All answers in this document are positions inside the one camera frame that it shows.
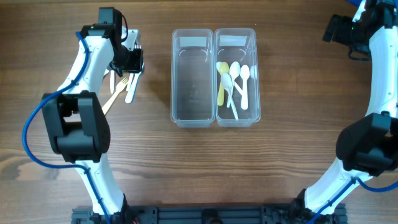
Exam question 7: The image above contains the beige plastic spoon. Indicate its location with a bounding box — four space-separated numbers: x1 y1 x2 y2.
217 64 229 106

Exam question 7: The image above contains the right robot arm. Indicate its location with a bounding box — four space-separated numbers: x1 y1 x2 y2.
289 0 397 223

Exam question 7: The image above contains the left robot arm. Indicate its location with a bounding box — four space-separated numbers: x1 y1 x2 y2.
39 7 144 223

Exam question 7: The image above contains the clear plastic container right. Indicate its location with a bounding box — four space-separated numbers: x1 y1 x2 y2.
215 28 261 127

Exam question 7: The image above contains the clear plastic container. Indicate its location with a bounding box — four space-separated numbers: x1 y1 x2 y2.
170 29 216 128
215 28 261 127

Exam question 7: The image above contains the pale blue plastic fork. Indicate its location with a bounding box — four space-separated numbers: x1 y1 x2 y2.
125 63 145 104

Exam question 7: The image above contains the beige plastic fork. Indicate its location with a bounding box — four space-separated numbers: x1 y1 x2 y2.
102 78 128 114

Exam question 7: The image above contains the white plastic fork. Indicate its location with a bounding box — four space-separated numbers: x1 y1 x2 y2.
109 70 116 94
126 44 142 91

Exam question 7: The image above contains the white thin plastic spoon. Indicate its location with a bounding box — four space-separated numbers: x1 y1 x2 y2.
221 73 239 120

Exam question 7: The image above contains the clear plastic container left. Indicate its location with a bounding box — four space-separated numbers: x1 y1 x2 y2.
170 29 216 128

